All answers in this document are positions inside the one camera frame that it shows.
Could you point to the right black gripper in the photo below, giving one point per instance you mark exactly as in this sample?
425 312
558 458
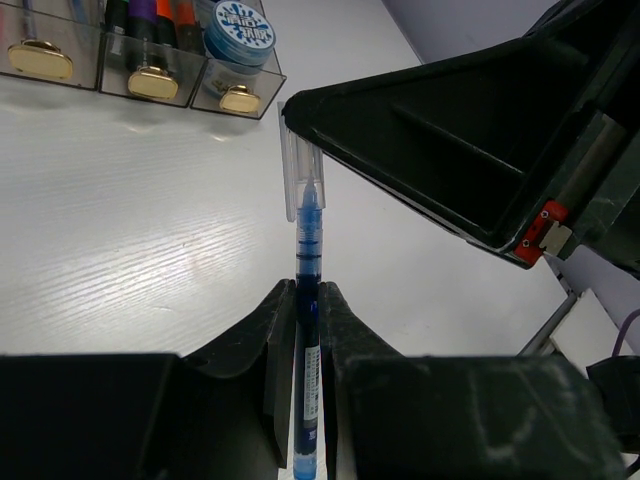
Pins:
527 149

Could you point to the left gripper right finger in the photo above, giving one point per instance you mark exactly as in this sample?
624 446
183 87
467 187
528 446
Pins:
391 416

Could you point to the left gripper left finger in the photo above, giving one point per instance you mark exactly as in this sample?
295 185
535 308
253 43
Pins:
221 412

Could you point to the clear pen cap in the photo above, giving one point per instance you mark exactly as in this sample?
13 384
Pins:
302 166

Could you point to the clear blue pen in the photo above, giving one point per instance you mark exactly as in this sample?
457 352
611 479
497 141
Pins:
307 345

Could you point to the orange highlighter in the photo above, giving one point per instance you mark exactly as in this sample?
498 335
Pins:
177 26

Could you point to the purple highlighter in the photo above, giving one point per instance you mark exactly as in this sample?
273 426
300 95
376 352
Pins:
141 27

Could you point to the green highlighter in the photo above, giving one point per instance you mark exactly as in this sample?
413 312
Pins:
116 14

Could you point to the clear drawer bin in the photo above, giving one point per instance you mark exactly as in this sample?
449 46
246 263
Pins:
56 42
226 92
172 80

